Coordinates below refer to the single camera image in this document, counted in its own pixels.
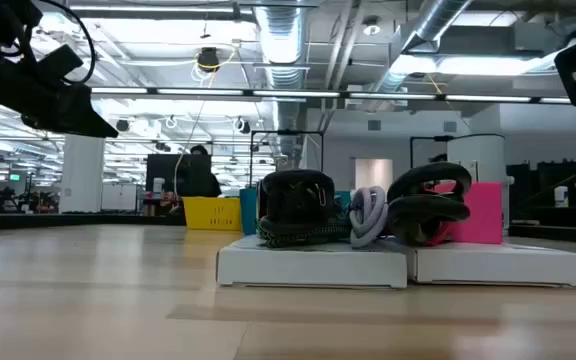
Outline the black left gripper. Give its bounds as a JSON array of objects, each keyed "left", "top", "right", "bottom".
[{"left": 0, "top": 47, "right": 120, "bottom": 139}]

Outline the black power adapter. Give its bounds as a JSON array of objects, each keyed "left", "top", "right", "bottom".
[{"left": 260, "top": 168, "right": 338, "bottom": 236}]

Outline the white card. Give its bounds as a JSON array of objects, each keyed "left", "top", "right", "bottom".
[
  {"left": 406, "top": 240, "right": 576, "bottom": 288},
  {"left": 216, "top": 233, "right": 409, "bottom": 290}
]

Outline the lavender cable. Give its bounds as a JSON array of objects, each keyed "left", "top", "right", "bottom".
[{"left": 348, "top": 185, "right": 390, "bottom": 249}]

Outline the red handled tool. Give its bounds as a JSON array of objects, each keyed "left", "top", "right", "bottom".
[{"left": 386, "top": 161, "right": 473, "bottom": 247}]

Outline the pink USB wall charger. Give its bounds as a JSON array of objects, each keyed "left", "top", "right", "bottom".
[{"left": 432, "top": 181, "right": 504, "bottom": 246}]

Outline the yellow plastic bin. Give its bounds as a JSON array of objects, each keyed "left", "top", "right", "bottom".
[{"left": 182, "top": 196, "right": 243, "bottom": 232}]

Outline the large teal plastic bin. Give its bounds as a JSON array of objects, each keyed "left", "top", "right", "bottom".
[{"left": 239, "top": 187, "right": 353, "bottom": 236}]

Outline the white square pillar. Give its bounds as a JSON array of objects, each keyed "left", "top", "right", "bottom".
[{"left": 59, "top": 134, "right": 106, "bottom": 215}]

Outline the black computer monitor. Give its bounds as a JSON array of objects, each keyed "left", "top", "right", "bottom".
[{"left": 145, "top": 153, "right": 213, "bottom": 194}]

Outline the person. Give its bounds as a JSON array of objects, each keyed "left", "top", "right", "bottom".
[{"left": 170, "top": 144, "right": 223, "bottom": 199}]

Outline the overhead light bar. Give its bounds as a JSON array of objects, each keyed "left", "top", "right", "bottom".
[{"left": 90, "top": 86, "right": 576, "bottom": 105}]

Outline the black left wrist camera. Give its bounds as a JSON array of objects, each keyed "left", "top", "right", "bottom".
[{"left": 36, "top": 43, "right": 85, "bottom": 82}]

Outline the black aluminium table frame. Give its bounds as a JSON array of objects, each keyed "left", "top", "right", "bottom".
[{"left": 0, "top": 212, "right": 576, "bottom": 246}]

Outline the black overhead camera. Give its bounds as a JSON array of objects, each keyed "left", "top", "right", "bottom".
[{"left": 196, "top": 46, "right": 221, "bottom": 74}]

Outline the silver ventilation duct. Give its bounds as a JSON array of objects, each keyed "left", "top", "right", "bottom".
[
  {"left": 253, "top": 0, "right": 310, "bottom": 166},
  {"left": 372, "top": 0, "right": 474, "bottom": 96}
]

